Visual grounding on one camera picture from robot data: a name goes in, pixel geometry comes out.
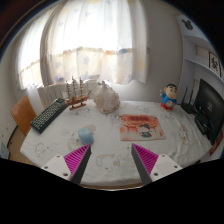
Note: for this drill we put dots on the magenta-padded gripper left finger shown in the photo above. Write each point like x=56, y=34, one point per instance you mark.
x=76, y=159

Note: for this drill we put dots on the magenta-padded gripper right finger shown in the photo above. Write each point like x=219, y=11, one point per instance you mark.
x=146, y=160

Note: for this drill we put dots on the light blue computer mouse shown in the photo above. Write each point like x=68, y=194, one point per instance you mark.
x=86, y=136

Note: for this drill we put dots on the white printed tablecloth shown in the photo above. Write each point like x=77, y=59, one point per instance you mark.
x=110, y=153

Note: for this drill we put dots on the black keyboard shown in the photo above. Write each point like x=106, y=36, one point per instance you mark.
x=49, y=115

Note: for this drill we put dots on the wooden model sailing ship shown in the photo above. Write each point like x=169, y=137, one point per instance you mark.
x=77, y=99

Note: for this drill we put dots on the small black box device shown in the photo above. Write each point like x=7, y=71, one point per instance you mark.
x=202, y=125

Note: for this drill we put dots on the cartoon boy figurine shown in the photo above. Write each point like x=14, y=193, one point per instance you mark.
x=168, y=97

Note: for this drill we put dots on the large white conch shell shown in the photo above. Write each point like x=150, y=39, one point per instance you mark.
x=106, y=99

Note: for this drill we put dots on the black router with antennas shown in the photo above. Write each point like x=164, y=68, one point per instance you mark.
x=188, y=107

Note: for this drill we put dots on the brown wooden chair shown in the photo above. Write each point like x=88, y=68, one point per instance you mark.
x=23, y=113

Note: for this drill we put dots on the white radiator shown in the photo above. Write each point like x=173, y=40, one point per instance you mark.
x=50, y=93

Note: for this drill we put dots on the black monitor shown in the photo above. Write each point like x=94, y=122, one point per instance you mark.
x=210, y=105

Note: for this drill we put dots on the white star print curtain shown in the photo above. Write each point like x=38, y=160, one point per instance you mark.
x=96, y=43

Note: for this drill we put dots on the white wall shelf unit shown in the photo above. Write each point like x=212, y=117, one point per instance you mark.
x=200, y=63

